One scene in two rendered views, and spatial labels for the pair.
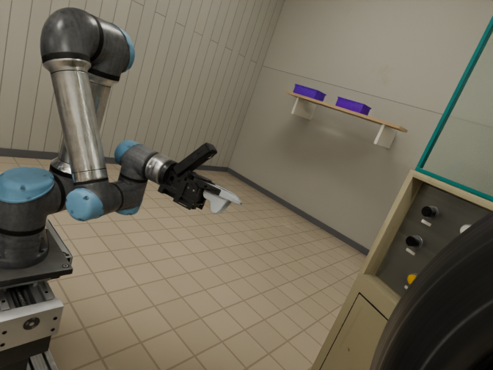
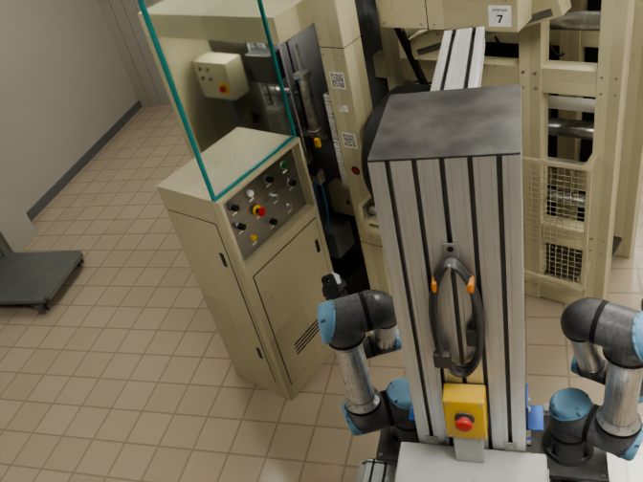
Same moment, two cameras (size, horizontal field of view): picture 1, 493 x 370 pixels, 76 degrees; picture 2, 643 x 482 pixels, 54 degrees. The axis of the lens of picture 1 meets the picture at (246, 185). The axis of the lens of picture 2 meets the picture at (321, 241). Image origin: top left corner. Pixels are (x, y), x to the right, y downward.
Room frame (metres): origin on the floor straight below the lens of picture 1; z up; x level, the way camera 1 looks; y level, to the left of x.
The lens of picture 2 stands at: (1.19, 1.76, 2.56)
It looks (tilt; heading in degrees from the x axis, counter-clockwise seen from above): 36 degrees down; 255
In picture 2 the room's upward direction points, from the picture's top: 14 degrees counter-clockwise
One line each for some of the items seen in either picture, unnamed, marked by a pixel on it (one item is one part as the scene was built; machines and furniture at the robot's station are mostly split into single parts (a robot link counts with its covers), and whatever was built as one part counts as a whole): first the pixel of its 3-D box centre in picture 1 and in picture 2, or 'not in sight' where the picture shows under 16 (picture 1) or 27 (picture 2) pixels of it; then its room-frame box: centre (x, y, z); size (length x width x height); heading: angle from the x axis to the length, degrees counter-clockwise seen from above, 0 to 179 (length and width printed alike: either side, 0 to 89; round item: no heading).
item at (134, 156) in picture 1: (138, 159); not in sight; (0.80, 0.30, 1.06); 0.11 x 0.08 x 0.09; 73
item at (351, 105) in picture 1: (352, 106); not in sight; (3.85, -0.85, 1.60); 0.34 x 0.24 x 0.11; 52
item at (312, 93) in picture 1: (309, 93); not in sight; (4.24, -0.36, 1.60); 0.35 x 0.24 x 0.12; 52
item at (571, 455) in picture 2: not in sight; (567, 435); (0.33, 0.83, 0.77); 0.15 x 0.15 x 0.10
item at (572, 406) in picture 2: not in sight; (571, 413); (0.33, 0.84, 0.88); 0.13 x 0.12 x 0.14; 117
